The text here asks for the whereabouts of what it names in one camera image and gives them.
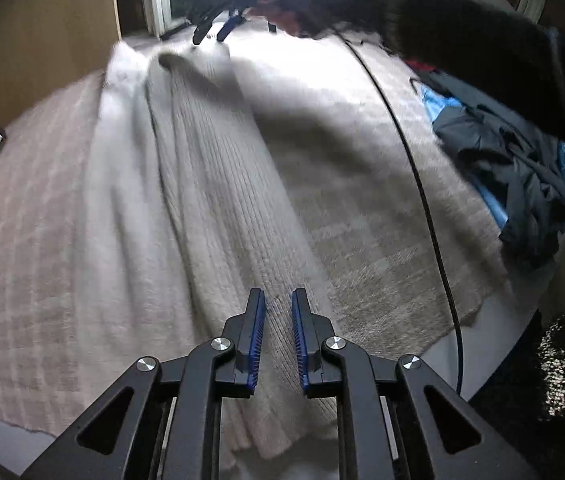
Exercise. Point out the person's right hand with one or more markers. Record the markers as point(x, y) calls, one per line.
point(287, 15)

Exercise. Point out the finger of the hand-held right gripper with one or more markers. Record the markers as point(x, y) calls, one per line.
point(230, 27)
point(202, 27)

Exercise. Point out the maroon garment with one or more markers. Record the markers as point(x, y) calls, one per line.
point(420, 64)

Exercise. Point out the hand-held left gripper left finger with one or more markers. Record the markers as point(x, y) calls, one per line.
point(257, 340)

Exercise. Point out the wooden cabinet panel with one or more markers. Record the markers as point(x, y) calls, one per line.
point(47, 25)

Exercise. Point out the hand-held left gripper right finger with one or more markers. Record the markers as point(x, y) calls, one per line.
point(300, 340)

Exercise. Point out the dark blue clothes pile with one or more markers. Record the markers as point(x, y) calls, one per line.
point(507, 160)

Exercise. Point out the pink plaid blanket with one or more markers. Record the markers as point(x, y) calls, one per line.
point(17, 285)

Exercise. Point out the cream knit sweater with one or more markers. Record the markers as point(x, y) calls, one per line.
point(202, 185)

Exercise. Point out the person's right forearm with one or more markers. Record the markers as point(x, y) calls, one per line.
point(462, 30)

